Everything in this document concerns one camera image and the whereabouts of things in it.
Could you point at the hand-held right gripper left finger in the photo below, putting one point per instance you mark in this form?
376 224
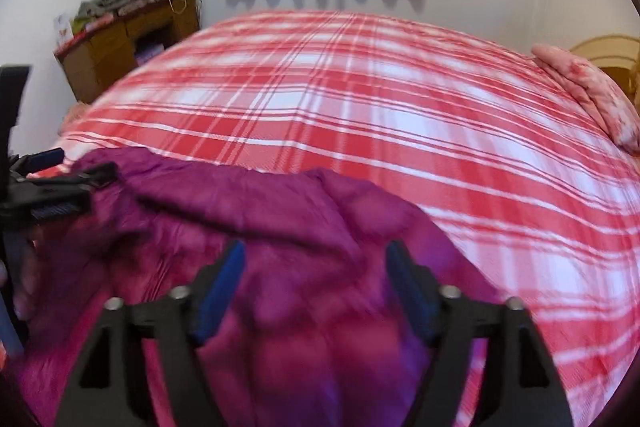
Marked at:
220 287

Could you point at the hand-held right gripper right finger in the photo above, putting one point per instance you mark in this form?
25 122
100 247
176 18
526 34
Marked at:
407 287

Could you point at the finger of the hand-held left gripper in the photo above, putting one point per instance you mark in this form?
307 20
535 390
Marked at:
42 159
75 187

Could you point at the purple puffer jacket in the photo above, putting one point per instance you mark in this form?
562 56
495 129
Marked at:
280 287

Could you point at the pink clothes pile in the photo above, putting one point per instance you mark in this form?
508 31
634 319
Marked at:
75 114

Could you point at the grey clothes pile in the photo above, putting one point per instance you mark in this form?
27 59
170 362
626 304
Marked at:
107 3

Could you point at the small white box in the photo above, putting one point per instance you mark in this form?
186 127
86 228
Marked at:
62 29

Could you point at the flat red box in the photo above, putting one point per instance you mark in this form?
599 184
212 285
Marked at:
92 29

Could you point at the brown wooden desk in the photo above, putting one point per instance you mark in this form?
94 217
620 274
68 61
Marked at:
125 42

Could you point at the boxes inside desk shelf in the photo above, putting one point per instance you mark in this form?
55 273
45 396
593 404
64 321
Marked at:
150 52

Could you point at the red plaid bed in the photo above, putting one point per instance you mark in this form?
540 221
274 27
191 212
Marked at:
400 117

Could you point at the pink floral pillow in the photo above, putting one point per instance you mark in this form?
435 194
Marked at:
590 92

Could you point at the beige wooden headboard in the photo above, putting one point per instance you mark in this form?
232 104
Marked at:
610 57

